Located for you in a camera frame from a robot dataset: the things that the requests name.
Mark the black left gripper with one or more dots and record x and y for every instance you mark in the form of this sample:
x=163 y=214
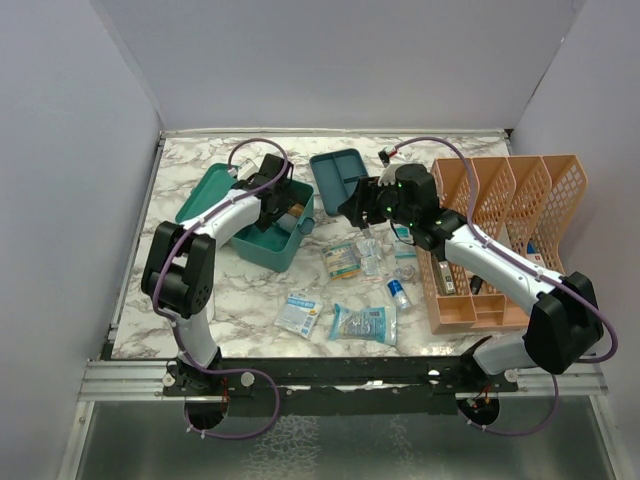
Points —
x=286 y=200

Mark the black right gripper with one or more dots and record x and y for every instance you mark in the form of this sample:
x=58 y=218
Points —
x=366 y=195

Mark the white plastic bottle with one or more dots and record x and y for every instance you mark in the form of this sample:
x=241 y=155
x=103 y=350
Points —
x=287 y=223

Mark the brown bottle orange cap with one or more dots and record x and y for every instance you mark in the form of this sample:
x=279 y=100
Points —
x=296 y=210

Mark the small bottle blue label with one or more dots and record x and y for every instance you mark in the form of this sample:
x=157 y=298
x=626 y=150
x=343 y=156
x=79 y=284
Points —
x=398 y=294

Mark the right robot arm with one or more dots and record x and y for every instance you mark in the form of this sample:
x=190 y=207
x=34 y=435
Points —
x=564 y=321

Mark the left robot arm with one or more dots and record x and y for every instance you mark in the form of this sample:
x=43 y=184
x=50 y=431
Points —
x=179 y=273

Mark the dark teal divided tray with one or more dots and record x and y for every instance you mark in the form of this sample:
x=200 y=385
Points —
x=336 y=175

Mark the bandage pack yellow green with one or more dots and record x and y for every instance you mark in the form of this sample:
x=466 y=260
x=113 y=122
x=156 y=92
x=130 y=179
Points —
x=341 y=261

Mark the small teal white sachet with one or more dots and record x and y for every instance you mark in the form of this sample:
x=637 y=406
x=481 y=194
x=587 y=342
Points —
x=403 y=244

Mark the blue gauze dressing pack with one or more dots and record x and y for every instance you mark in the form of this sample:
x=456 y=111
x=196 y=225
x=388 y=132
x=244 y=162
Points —
x=299 y=313

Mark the blue cotton swab bag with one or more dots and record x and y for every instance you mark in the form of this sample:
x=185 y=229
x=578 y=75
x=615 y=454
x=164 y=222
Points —
x=377 y=324

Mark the peach plastic file organizer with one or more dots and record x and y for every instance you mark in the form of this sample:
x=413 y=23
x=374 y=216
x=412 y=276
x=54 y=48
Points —
x=520 y=198

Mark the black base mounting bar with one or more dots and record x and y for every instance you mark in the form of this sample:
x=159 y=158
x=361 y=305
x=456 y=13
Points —
x=331 y=386

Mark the white box red label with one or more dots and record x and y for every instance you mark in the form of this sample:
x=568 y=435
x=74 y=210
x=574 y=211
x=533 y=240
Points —
x=535 y=255

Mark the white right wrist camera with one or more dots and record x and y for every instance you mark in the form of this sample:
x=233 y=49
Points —
x=389 y=162

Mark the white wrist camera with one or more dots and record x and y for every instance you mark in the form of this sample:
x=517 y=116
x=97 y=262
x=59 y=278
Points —
x=389 y=162
x=245 y=170

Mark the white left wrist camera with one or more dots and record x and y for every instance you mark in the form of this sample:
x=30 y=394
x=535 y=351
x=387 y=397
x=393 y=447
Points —
x=245 y=170

